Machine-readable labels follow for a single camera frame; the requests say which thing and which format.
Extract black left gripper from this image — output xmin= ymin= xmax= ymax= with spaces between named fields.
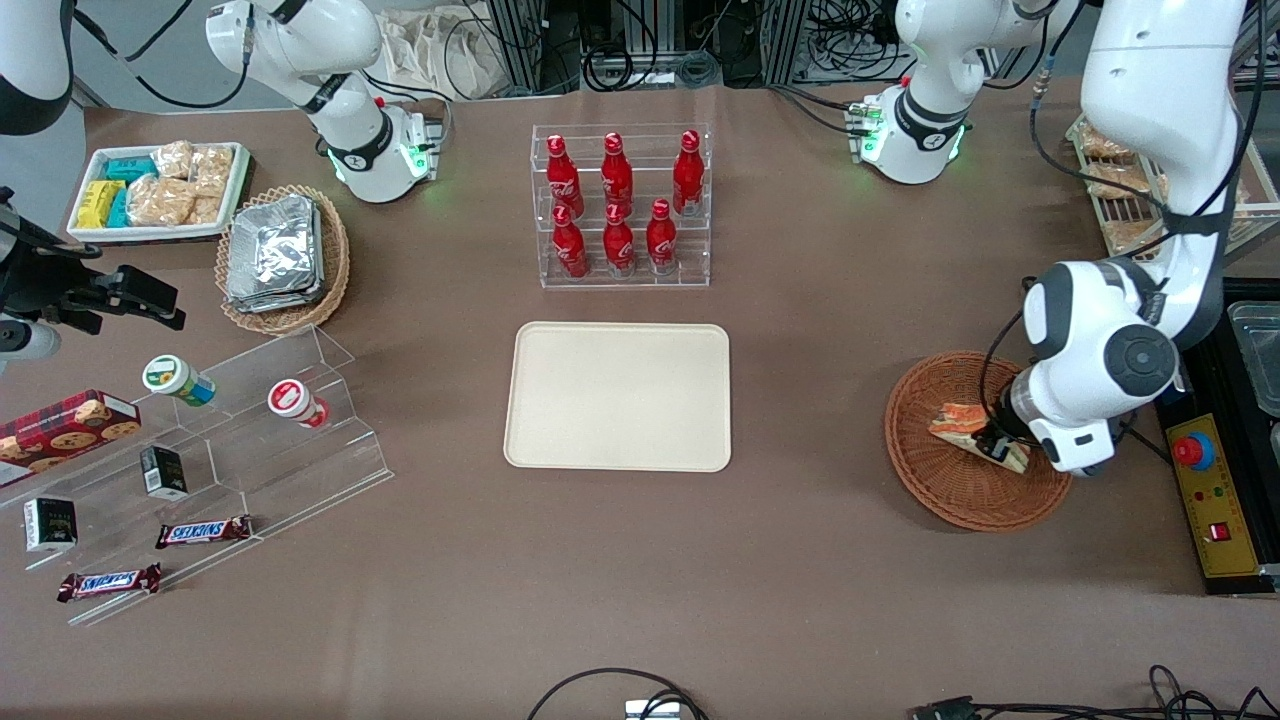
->
xmin=974 ymin=400 xmax=1039 ymax=464

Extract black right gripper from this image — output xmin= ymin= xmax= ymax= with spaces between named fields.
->
xmin=0 ymin=190 xmax=188 ymax=336

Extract triangular sandwich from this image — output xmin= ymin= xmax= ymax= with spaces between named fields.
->
xmin=928 ymin=402 xmax=1031 ymax=475

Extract round brown wicker basket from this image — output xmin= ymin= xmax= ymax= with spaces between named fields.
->
xmin=885 ymin=350 xmax=1075 ymax=532

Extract white rectangular snack tray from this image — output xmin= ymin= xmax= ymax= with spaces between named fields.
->
xmin=67 ymin=142 xmax=251 ymax=244

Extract oval tan wicker basket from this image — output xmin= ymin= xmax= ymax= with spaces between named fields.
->
xmin=215 ymin=184 xmax=351 ymax=335

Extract cream plastic tray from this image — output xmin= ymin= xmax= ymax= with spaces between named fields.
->
xmin=503 ymin=321 xmax=732 ymax=473

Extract green lid yogurt cup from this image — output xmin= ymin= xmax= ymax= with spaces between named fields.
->
xmin=142 ymin=355 xmax=217 ymax=408

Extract yellow snack packet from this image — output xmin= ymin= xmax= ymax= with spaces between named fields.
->
xmin=77 ymin=180 xmax=126 ymax=230

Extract silver foil pack stack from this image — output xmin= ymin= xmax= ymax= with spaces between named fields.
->
xmin=225 ymin=194 xmax=324 ymax=314

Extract red cookie box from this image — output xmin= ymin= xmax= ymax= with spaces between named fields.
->
xmin=0 ymin=390 xmax=142 ymax=474

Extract red lid yogurt cup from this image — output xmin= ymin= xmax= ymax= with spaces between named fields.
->
xmin=267 ymin=379 xmax=331 ymax=431

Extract small black box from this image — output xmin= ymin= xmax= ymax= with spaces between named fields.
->
xmin=140 ymin=446 xmax=189 ymax=502
xmin=24 ymin=497 xmax=79 ymax=554

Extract clear acrylic stepped shelf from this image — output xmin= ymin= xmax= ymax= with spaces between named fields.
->
xmin=0 ymin=325 xmax=394 ymax=628

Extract black yellow control box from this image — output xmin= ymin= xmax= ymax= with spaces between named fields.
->
xmin=1150 ymin=280 xmax=1280 ymax=598

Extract brown Snickers bar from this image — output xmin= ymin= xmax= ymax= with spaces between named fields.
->
xmin=155 ymin=516 xmax=254 ymax=550
xmin=57 ymin=564 xmax=163 ymax=603

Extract clear bagged pastry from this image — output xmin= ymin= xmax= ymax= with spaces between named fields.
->
xmin=1078 ymin=124 xmax=1139 ymax=161
xmin=1104 ymin=218 xmax=1163 ymax=253
xmin=1086 ymin=162 xmax=1169 ymax=202

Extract clear plastic container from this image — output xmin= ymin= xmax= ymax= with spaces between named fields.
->
xmin=1227 ymin=301 xmax=1280 ymax=420

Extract beige cloth bags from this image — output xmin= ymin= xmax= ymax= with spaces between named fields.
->
xmin=375 ymin=8 xmax=513 ymax=101

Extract clear acrylic bottle rack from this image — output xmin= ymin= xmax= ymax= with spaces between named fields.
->
xmin=531 ymin=123 xmax=712 ymax=290

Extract red cola bottle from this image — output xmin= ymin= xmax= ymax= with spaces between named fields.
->
xmin=603 ymin=203 xmax=637 ymax=278
xmin=672 ymin=130 xmax=706 ymax=218
xmin=546 ymin=135 xmax=585 ymax=217
xmin=601 ymin=132 xmax=635 ymax=213
xmin=646 ymin=198 xmax=679 ymax=276
xmin=552 ymin=205 xmax=590 ymax=279

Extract black cable with plug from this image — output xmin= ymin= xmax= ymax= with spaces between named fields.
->
xmin=1115 ymin=415 xmax=1173 ymax=466

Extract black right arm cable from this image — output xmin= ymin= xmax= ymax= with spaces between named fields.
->
xmin=70 ymin=0 xmax=253 ymax=111

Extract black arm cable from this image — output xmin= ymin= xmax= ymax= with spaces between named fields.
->
xmin=979 ymin=40 xmax=1269 ymax=433
xmin=70 ymin=0 xmax=253 ymax=111

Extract black tangled cables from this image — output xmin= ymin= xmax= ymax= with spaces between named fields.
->
xmin=908 ymin=664 xmax=1280 ymax=720

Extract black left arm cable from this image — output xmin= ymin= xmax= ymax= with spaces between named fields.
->
xmin=979 ymin=40 xmax=1269 ymax=433

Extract white wire rack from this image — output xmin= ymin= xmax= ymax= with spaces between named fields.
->
xmin=1066 ymin=112 xmax=1280 ymax=263

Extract black left base cables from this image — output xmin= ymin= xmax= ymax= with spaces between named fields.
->
xmin=768 ymin=84 xmax=873 ymax=137

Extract aluminium frame profile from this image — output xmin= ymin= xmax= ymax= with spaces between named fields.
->
xmin=485 ymin=0 xmax=583 ymax=97

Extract black background cable bundle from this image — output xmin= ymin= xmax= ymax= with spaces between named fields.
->
xmin=580 ymin=0 xmax=726 ymax=93

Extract black looped table cable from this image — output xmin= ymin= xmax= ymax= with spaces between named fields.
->
xmin=526 ymin=667 xmax=711 ymax=720

